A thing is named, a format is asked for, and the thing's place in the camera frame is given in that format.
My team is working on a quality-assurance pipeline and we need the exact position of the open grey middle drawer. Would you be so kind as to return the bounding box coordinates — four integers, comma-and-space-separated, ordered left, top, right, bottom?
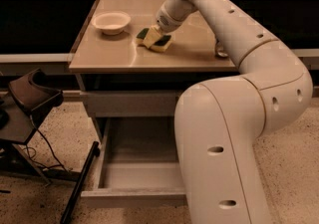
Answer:
81, 116, 186, 208

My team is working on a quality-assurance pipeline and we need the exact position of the black cable on floor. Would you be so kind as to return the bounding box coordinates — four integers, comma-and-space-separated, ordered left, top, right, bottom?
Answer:
19, 114, 73, 173

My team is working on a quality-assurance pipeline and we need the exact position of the dark brown chair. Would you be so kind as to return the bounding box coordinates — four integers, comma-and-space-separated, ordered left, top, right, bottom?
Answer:
0, 69, 64, 184

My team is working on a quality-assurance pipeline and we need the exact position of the green and yellow sponge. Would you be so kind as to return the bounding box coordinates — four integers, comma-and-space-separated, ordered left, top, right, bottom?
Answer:
136, 28, 171, 53

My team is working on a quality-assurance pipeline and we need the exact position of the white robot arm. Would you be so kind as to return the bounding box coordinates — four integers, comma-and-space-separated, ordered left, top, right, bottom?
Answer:
145, 0, 313, 224

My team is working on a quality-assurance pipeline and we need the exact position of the closed grey top drawer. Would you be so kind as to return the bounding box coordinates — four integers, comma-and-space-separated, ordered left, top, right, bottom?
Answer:
81, 91, 181, 117

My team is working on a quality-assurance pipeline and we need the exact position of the white bowl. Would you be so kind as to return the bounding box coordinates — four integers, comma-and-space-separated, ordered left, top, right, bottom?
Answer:
92, 11, 131, 36

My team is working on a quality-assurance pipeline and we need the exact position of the black pole on floor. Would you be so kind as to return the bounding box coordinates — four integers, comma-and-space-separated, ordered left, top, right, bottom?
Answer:
60, 141, 100, 224

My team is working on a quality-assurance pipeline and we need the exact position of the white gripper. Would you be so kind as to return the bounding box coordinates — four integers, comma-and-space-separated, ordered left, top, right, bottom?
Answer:
143, 5, 185, 49

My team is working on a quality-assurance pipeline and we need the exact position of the blue soda can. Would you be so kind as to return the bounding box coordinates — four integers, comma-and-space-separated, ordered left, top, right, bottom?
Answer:
214, 39, 228, 58

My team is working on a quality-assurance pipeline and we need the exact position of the grey drawer cabinet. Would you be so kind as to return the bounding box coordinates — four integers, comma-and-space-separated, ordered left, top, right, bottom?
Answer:
69, 0, 237, 137

